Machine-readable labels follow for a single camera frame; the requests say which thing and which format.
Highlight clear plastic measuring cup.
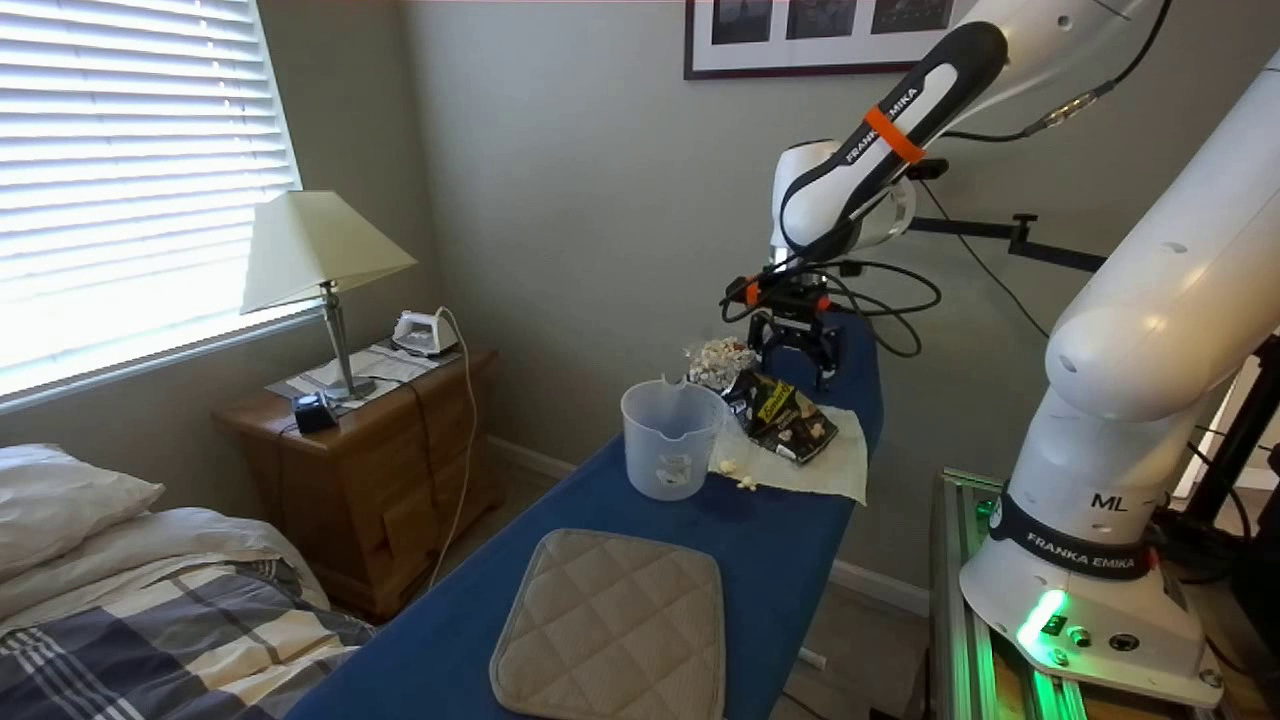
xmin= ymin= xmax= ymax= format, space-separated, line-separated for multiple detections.
xmin=617 ymin=376 xmax=730 ymax=505

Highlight small black clock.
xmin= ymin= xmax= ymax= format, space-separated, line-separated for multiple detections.
xmin=294 ymin=390 xmax=344 ymax=440

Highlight white cloth towel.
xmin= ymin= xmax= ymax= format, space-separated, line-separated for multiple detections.
xmin=704 ymin=395 xmax=871 ymax=513

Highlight clear rectangular plastic container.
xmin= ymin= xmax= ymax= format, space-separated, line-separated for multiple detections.
xmin=681 ymin=333 xmax=766 ymax=400

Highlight table lamp with cream shade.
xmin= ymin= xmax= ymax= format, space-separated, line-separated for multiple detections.
xmin=239 ymin=187 xmax=419 ymax=406

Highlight black popcorn snack packet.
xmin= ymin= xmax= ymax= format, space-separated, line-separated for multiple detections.
xmin=726 ymin=367 xmax=840 ymax=467

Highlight white window blinds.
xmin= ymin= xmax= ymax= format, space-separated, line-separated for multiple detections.
xmin=0 ymin=0 xmax=310 ymax=406

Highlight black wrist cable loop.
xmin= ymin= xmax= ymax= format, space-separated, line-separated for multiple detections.
xmin=818 ymin=255 xmax=943 ymax=362

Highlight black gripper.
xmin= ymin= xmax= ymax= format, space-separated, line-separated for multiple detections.
xmin=749 ymin=300 xmax=847 ymax=394

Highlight papers on nightstand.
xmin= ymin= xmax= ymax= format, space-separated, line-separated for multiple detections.
xmin=271 ymin=341 xmax=445 ymax=414

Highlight white pillow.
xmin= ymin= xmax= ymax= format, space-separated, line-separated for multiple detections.
xmin=0 ymin=440 xmax=169 ymax=580

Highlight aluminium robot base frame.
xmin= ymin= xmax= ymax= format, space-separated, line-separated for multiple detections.
xmin=927 ymin=463 xmax=1280 ymax=720

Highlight small white device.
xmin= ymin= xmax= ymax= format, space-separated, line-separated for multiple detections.
xmin=388 ymin=307 xmax=463 ymax=365

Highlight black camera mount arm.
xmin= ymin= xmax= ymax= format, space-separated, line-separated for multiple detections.
xmin=911 ymin=158 xmax=1118 ymax=276

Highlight white power cable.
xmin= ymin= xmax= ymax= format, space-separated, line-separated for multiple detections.
xmin=419 ymin=303 xmax=483 ymax=593

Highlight black framed wall picture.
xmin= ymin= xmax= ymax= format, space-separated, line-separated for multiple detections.
xmin=681 ymin=0 xmax=984 ymax=79

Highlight blue ironing board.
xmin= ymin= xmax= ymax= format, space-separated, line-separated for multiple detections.
xmin=285 ymin=303 xmax=889 ymax=720

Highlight wooden nightstand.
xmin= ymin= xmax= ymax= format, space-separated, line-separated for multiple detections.
xmin=218 ymin=345 xmax=501 ymax=630

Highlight beige quilted pot holder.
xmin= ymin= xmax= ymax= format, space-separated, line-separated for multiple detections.
xmin=483 ymin=523 xmax=733 ymax=720

